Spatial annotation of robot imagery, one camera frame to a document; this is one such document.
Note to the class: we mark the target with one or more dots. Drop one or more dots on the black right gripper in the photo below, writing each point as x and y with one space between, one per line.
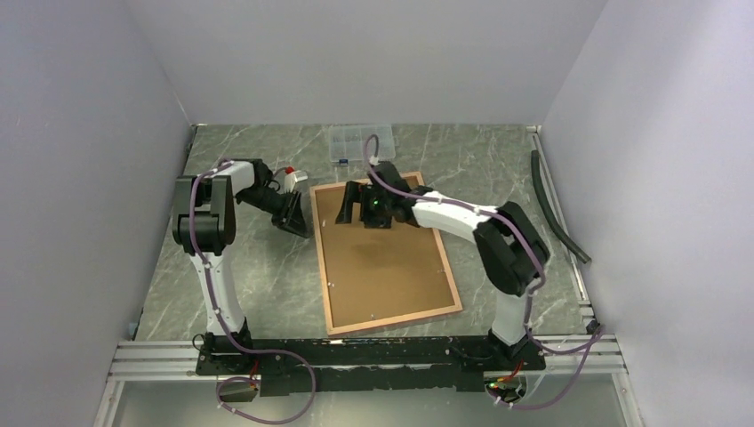
352 194

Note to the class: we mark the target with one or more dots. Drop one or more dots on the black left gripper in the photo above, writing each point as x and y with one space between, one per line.
291 216

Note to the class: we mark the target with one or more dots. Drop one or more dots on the brown frame backing board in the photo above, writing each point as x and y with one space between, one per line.
383 259

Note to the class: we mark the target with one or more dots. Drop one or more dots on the pink wooden picture frame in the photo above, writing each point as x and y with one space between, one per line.
321 265

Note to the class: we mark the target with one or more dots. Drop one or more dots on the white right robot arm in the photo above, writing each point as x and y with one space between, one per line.
510 248

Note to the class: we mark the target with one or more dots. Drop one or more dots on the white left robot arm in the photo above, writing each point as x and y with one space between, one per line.
204 225

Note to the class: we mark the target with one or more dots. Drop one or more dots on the clear plastic compartment box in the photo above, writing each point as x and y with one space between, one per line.
346 143

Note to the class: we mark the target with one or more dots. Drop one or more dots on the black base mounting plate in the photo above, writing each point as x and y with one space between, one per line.
285 366

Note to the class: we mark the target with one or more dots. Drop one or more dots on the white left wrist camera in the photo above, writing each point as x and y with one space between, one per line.
294 180

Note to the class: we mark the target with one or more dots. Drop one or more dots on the aluminium rail frame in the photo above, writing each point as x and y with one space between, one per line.
285 293

